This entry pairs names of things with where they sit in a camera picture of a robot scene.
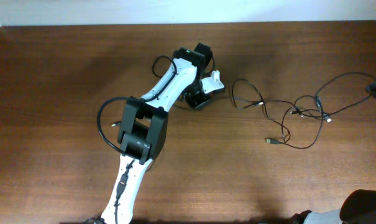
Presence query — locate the black cable bundle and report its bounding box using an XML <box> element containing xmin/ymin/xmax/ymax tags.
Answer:
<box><xmin>230</xmin><ymin>72</ymin><xmax>376</xmax><ymax>146</ymax></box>

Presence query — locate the black USB cable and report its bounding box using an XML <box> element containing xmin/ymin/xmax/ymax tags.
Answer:
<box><xmin>265</xmin><ymin>105</ymin><xmax>325</xmax><ymax>150</ymax></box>

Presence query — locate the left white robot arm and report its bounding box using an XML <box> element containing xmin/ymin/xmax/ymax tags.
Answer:
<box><xmin>86</xmin><ymin>43</ymin><xmax>213</xmax><ymax>223</ymax></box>

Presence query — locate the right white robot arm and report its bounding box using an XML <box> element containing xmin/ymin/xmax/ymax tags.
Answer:
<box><xmin>288</xmin><ymin>189</ymin><xmax>376</xmax><ymax>224</ymax></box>

